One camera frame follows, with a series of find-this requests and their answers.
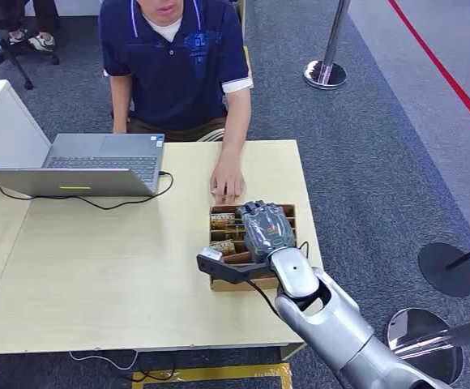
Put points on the red floor tape line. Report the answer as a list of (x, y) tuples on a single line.
[(449, 80)]

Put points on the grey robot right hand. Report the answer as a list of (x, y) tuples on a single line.
[(267, 231)]

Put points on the chrome stanchion with chrome base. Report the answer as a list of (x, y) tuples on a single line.
[(325, 72), (417, 330)]

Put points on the dark wrist camera mount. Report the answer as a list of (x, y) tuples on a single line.
[(223, 270)]

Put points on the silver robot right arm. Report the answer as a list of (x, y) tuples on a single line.
[(332, 322)]

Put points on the grey laptop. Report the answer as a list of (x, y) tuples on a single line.
[(109, 156)]

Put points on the black stanchion with black base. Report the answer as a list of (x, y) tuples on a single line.
[(447, 271)]

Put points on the person's left forearm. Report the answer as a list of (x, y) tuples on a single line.
[(236, 121)]

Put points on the white box device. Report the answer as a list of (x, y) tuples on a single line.
[(4, 129)]

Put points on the black office chair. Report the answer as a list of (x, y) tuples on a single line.
[(6, 56)]

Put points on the person's right forearm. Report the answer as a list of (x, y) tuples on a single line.
[(120, 104)]

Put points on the yellow floor tape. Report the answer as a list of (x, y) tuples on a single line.
[(218, 372)]

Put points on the person's left hand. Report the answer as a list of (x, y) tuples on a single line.
[(227, 180)]

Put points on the cardboard card holder box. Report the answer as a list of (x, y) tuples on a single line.
[(223, 286)]

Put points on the person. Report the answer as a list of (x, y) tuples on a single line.
[(174, 64), (40, 42)]

